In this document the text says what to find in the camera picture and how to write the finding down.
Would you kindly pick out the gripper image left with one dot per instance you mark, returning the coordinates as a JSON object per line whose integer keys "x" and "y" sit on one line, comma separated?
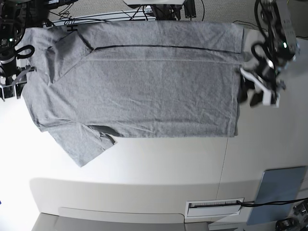
{"x": 8, "y": 69}

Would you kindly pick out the black device bottom right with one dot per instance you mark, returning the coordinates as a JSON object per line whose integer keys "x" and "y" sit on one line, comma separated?
{"x": 287, "y": 224}

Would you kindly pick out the white base mount top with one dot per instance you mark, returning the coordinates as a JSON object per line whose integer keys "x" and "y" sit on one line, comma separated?
{"x": 149, "y": 2}

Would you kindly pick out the grey T-shirt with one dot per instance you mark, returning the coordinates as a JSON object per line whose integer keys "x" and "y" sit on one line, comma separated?
{"x": 156, "y": 79}

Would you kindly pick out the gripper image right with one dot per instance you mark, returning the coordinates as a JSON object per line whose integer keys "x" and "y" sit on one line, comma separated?
{"x": 266, "y": 84}

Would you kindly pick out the blue-grey tablet board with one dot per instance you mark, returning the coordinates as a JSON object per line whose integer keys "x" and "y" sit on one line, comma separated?
{"x": 280, "y": 184}

